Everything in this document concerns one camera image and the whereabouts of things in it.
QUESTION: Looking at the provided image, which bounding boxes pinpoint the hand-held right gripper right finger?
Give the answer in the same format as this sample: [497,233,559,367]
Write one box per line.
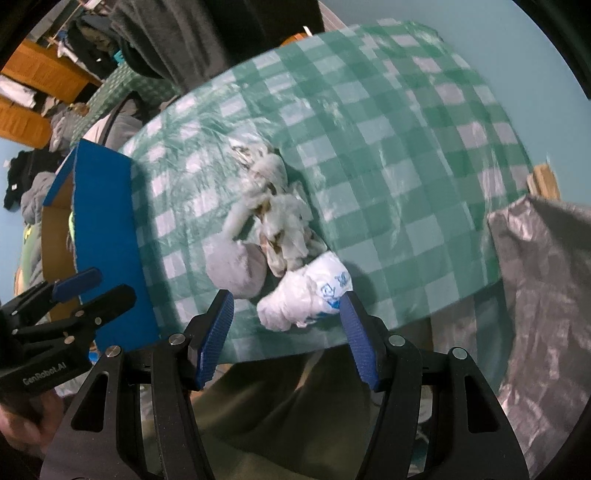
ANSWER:
[339,292,529,480]

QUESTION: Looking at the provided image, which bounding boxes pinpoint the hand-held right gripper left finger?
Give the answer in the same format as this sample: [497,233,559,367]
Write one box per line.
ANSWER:
[39,290,236,480]

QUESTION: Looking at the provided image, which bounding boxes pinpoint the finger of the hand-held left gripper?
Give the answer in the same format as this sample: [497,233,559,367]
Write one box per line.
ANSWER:
[0,268,103,326]
[14,284,137,344]

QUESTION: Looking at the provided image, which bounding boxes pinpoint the blue-rimmed cardboard box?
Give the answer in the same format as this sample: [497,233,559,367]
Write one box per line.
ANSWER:
[42,140,161,355]

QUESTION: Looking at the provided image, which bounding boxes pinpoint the light grey sock ball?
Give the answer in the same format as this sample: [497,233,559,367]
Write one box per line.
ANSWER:
[204,240,269,299]

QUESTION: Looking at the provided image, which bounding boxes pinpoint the white bundle with blue print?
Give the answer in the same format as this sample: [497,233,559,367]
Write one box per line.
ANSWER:
[256,251,353,333]

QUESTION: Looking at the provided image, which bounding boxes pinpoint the white patterned sock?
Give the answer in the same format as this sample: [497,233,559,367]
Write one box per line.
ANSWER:
[224,142,332,278]

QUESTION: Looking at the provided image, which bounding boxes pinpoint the person's left hand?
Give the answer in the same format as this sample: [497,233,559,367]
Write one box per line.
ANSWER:
[0,392,64,463]

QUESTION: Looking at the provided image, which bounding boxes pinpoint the green plush pillow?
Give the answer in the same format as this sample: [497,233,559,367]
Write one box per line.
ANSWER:
[20,224,45,283]

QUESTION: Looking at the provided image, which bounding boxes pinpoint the person's olive pants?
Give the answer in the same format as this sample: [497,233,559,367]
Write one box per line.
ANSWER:
[189,344,435,480]

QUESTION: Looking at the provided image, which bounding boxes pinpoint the grey quilted duvet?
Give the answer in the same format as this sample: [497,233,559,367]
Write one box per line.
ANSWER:
[21,171,59,223]

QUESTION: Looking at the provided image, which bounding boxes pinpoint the pile of black clothes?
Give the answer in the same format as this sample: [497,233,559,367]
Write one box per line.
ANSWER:
[4,150,66,212]

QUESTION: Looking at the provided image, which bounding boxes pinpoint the pile of grey clothes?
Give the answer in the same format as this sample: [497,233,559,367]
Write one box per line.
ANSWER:
[48,104,89,154]

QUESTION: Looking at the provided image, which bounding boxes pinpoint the green checked tablecloth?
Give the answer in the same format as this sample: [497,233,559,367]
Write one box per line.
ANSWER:
[81,60,182,140]
[117,18,535,366]

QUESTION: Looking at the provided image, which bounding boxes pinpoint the pale lilac bed sheet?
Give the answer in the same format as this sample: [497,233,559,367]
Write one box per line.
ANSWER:
[81,92,145,154]

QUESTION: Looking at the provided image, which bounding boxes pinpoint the wooden louvred wardrobe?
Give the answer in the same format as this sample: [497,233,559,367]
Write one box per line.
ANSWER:
[0,39,103,149]

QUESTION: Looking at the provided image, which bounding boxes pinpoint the silver grey plastic bag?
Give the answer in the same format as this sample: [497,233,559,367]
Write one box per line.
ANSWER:
[487,194,591,480]

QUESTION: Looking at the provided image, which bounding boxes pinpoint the wooden chair corner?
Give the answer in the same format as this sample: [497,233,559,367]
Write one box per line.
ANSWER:
[526,164,563,200]

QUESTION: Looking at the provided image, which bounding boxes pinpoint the dark hanging coats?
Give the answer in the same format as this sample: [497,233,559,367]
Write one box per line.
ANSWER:
[68,13,126,62]

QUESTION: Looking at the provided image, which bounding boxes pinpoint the dark grey pants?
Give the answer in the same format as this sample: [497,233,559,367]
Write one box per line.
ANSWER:
[111,0,324,94]

